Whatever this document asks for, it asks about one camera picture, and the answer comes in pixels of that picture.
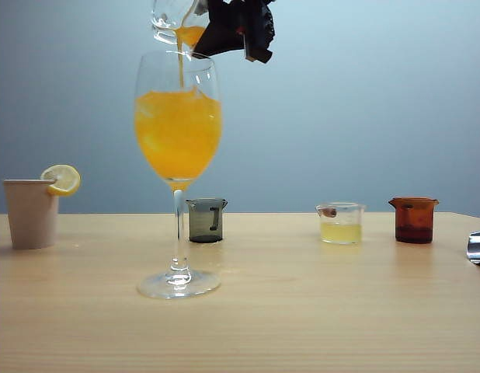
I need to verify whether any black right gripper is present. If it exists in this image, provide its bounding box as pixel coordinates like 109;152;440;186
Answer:
193;0;278;65

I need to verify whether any clear cup with orange juice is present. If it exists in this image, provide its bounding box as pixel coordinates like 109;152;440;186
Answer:
150;0;212;61

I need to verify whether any smoky grey measuring cup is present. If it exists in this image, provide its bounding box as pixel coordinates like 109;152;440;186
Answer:
184;197;228;244

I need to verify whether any clear cup with pale juice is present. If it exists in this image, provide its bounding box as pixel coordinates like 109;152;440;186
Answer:
315;200;366;246

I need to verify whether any beige paper cup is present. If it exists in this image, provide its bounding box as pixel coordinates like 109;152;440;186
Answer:
2;178;61;250

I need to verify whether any amber brown measuring cup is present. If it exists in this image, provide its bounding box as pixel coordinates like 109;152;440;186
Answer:
388;197;440;245

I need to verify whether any clear stemmed wine glass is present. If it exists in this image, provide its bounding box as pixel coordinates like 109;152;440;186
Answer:
131;50;224;300

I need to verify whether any yellow lemon slice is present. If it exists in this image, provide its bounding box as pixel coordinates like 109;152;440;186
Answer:
40;164;82;197

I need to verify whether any shiny silver metal object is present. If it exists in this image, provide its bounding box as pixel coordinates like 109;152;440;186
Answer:
465;230;480;267

